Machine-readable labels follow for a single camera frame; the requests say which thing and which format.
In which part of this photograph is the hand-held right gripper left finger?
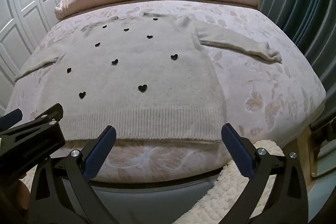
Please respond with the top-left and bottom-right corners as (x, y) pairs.
(28, 125), (124, 224)

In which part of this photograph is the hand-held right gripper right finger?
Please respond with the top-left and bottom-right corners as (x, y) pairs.
(221, 123), (313, 224)

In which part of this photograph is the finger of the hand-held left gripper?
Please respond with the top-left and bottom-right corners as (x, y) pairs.
(0, 109), (23, 131)
(0, 103), (66, 185)

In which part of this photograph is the cream sweater with black hearts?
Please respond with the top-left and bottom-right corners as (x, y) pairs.
(14, 13), (282, 144)

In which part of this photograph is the person's left hand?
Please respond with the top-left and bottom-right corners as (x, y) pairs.
(16, 179), (30, 214)

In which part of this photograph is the white fluffy rug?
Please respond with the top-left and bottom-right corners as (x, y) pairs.
(20, 139), (286, 224)

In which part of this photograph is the wooden bedside cabinet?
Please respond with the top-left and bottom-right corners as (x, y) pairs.
(297, 122), (336, 193)

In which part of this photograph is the floral bed sheet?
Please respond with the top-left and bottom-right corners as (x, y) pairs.
(5, 0), (326, 184)

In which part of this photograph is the white panelled wardrobe door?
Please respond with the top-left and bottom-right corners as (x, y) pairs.
(0, 0), (72, 114)

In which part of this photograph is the grey bed frame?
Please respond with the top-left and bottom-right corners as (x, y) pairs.
(89, 172), (223, 224)

